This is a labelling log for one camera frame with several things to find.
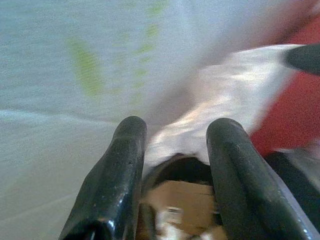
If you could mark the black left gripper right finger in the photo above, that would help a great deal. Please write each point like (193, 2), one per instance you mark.
(245, 190)

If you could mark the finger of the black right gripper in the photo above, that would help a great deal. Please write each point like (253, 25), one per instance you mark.
(307, 58)

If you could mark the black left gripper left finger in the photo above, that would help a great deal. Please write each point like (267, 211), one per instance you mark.
(110, 195)

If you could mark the white tissue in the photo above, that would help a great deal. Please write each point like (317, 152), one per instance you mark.
(237, 82)

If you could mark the red plastic stool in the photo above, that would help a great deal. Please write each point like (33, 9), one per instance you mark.
(295, 112)

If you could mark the black trash bin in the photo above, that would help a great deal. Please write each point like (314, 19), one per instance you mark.
(190, 170)

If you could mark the brown cardboard box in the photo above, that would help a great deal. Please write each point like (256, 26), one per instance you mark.
(185, 197)

